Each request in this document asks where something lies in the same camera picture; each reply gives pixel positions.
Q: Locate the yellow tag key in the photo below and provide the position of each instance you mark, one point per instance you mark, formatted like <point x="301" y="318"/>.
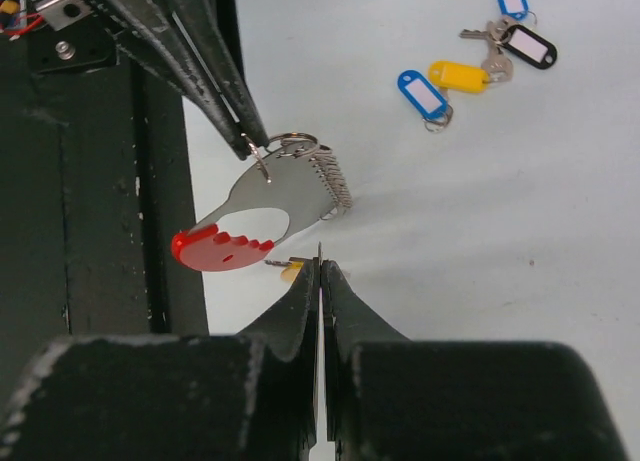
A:
<point x="495" y="68"/>
<point x="291" y="268"/>

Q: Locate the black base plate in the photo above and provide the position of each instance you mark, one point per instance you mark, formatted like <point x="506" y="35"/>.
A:
<point x="95" y="181"/>

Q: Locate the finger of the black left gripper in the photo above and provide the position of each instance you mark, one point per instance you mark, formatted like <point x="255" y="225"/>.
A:
<point x="141" y="32"/>
<point x="213" y="69"/>

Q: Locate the blue tag key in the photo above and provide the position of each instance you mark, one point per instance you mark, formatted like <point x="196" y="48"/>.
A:
<point x="427" y="100"/>

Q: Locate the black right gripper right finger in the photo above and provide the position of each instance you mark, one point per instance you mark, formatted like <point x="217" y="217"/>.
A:
<point x="392" y="398"/>

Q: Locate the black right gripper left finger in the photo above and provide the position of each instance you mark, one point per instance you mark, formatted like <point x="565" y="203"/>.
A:
<point x="247" y="396"/>

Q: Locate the black key tag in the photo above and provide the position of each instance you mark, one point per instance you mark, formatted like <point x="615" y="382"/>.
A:
<point x="530" y="47"/>

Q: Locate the red-handled metal key organizer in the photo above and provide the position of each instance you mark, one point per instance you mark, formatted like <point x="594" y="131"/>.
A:
<point x="301" y="178"/>

